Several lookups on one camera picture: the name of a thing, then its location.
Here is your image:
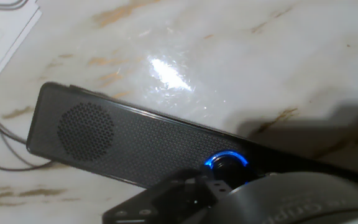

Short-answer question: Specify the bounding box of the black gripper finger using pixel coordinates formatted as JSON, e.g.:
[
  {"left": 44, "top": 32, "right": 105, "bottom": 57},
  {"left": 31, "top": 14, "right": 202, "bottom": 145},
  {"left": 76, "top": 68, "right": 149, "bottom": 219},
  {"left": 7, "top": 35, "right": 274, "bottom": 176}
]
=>
[{"left": 102, "top": 169, "right": 234, "bottom": 224}]

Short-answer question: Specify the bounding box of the black speaker bar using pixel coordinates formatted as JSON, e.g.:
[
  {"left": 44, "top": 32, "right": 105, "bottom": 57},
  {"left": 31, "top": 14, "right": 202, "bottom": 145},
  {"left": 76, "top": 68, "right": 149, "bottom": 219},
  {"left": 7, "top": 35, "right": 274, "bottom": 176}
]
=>
[{"left": 25, "top": 81, "right": 358, "bottom": 189}]

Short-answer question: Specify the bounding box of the blue-lit speaker knob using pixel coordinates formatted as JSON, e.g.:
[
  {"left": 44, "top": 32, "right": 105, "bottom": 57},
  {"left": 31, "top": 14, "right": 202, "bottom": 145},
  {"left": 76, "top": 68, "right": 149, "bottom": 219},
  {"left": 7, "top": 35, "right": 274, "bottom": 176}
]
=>
[{"left": 203, "top": 150, "right": 249, "bottom": 186}]

